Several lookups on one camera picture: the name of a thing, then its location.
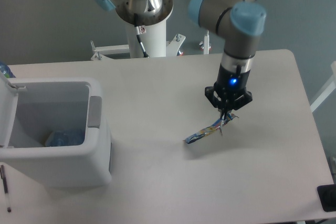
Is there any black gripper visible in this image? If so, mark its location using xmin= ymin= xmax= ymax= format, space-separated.
xmin=205 ymin=65 xmax=253 ymax=119

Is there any blue foil snack wrapper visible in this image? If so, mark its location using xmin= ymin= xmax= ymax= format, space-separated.
xmin=184 ymin=113 xmax=238 ymax=144

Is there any crushed clear plastic bottle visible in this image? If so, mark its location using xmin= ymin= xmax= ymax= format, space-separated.
xmin=45 ymin=129 xmax=85 ymax=147

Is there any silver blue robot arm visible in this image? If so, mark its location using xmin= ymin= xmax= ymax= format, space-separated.
xmin=94 ymin=0 xmax=266 ymax=119

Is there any white trash can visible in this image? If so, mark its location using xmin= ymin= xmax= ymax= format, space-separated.
xmin=1 ymin=76 xmax=112 ymax=187

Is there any black device at edge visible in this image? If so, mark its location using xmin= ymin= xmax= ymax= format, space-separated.
xmin=317 ymin=184 xmax=335 ymax=212

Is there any blue bottle behind bin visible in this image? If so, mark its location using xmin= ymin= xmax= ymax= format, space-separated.
xmin=0 ymin=62 xmax=16 ymax=78

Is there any black white pen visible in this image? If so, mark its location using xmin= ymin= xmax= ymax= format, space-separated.
xmin=1 ymin=165 xmax=12 ymax=213

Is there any white pedestal foot right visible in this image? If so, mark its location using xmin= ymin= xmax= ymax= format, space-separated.
xmin=199 ymin=30 xmax=212 ymax=55

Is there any white pedestal foot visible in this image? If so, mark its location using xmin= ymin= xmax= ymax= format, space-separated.
xmin=199 ymin=30 xmax=212 ymax=55
xmin=166 ymin=34 xmax=186 ymax=57
xmin=90 ymin=40 xmax=130 ymax=61

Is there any white pedestal foot middle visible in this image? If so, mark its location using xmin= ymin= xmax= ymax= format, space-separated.
xmin=166 ymin=34 xmax=186 ymax=57

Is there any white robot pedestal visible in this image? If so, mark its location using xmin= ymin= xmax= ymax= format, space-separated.
xmin=119 ymin=5 xmax=173 ymax=58

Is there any white frame bar right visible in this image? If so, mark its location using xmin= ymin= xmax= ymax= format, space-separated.
xmin=310 ymin=61 xmax=335 ymax=112

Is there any black cable on pedestal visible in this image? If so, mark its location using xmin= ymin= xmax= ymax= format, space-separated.
xmin=133 ymin=13 xmax=150 ymax=59

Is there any white pedestal foot left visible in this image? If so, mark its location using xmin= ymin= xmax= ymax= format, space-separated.
xmin=90 ymin=40 xmax=130 ymax=61

